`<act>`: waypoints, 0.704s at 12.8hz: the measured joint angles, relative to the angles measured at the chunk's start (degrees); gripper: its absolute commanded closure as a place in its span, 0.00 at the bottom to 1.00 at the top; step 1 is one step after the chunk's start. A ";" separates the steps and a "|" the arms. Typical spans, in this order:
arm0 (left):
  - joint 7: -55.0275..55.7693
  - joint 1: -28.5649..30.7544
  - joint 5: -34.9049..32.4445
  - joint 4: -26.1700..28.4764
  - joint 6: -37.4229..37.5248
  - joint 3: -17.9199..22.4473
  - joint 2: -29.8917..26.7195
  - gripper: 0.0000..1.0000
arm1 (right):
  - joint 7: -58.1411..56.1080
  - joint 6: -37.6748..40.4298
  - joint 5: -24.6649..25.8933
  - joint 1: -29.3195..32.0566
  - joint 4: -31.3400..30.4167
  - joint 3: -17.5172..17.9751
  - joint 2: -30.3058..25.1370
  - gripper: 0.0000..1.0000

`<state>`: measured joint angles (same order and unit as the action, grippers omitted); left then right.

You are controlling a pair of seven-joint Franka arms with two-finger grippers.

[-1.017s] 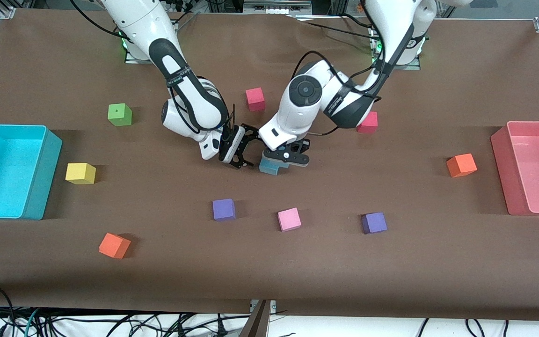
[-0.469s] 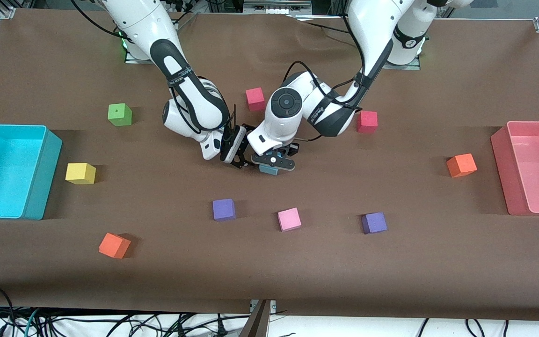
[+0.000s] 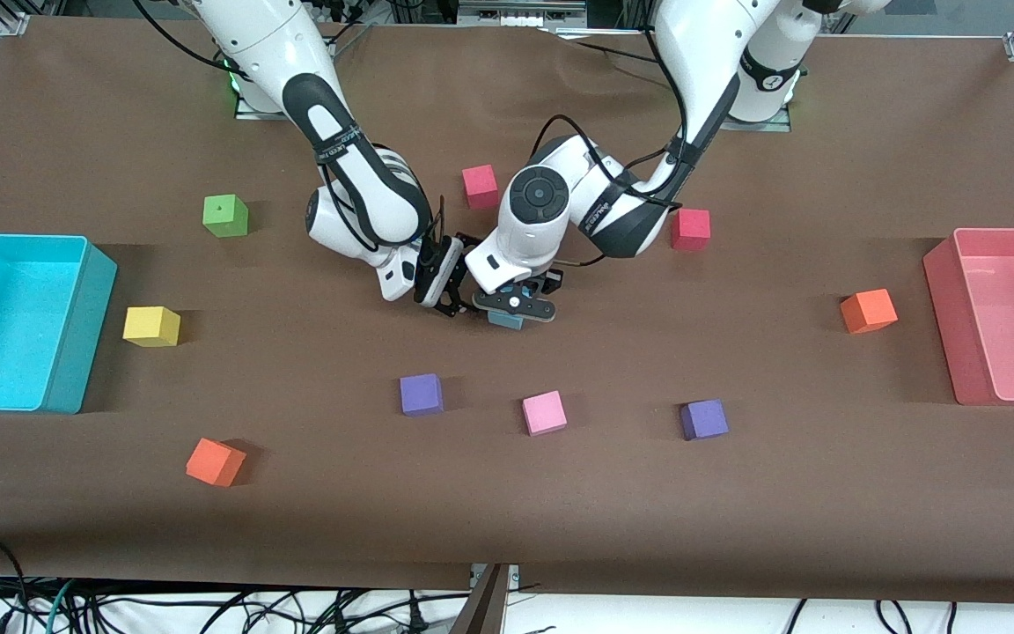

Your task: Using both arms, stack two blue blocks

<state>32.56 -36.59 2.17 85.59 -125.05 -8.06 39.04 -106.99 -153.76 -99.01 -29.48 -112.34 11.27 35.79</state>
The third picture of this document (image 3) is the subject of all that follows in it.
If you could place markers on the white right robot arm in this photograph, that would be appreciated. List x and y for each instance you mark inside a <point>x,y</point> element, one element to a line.
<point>269,44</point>

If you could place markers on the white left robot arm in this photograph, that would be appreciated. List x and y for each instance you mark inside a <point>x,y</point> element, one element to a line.
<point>701,53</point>

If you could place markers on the red foam block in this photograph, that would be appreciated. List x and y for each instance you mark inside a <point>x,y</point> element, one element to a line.
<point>693,232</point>
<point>480,187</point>

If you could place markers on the purple foam block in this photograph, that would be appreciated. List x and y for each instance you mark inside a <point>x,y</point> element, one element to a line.
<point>704,420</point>
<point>422,394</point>

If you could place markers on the pink foam block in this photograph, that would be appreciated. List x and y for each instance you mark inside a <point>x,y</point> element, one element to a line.
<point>545,413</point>

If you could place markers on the green foam block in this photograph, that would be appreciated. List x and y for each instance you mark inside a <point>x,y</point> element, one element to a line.
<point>225,217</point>

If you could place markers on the brown table cover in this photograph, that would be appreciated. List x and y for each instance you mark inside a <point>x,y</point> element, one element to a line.
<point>507,511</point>

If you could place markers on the grey background device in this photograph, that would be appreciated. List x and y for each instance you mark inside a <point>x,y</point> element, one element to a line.
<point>520,12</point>

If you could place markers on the yellow foam block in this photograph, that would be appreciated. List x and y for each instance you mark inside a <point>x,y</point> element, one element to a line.
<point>151,326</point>

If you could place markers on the orange foam block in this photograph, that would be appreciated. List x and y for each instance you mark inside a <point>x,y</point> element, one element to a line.
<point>215,462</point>
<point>868,312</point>

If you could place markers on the dark table leg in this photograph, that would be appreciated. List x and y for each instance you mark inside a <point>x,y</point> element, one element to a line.
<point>482,608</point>

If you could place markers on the cyan plastic bin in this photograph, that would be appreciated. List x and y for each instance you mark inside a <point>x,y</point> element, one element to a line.
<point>5,326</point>

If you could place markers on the pink plastic bin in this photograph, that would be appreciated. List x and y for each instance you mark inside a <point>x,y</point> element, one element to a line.
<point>1009,326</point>

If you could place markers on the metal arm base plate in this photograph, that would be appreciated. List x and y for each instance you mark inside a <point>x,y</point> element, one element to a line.
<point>767,126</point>
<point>247,110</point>

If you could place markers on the silver table edge bracket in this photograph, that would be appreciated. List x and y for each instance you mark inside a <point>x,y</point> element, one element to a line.
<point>513,574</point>

